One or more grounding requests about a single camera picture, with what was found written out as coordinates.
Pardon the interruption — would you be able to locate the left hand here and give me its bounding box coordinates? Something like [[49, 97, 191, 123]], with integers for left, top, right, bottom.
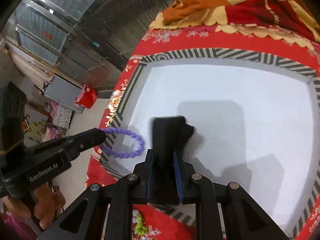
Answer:
[[2, 183, 66, 230]]

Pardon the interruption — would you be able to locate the red bag on floor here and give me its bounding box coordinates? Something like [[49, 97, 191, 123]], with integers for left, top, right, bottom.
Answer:
[[75, 85, 98, 109]]

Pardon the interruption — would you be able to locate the grey metal box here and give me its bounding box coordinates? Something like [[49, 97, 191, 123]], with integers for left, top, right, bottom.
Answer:
[[44, 75, 84, 113]]

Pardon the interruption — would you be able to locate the striped white tray box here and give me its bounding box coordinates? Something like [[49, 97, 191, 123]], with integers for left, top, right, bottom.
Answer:
[[105, 48, 319, 239]]

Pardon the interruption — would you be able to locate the black cloth headband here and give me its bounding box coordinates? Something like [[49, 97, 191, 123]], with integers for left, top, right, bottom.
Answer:
[[152, 116, 195, 205]]

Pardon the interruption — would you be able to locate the floral fabric pile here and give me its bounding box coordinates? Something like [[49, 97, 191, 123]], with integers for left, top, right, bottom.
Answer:
[[24, 101, 73, 144]]

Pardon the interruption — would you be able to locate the red floral tablecloth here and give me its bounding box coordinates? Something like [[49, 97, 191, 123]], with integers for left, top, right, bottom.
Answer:
[[85, 26, 319, 239]]

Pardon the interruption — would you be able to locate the orange red patterned blanket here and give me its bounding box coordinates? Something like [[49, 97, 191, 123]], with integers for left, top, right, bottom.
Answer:
[[150, 0, 319, 42]]

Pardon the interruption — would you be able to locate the colourful star bead bracelet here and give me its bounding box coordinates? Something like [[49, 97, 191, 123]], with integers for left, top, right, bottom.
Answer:
[[134, 213, 148, 237]]

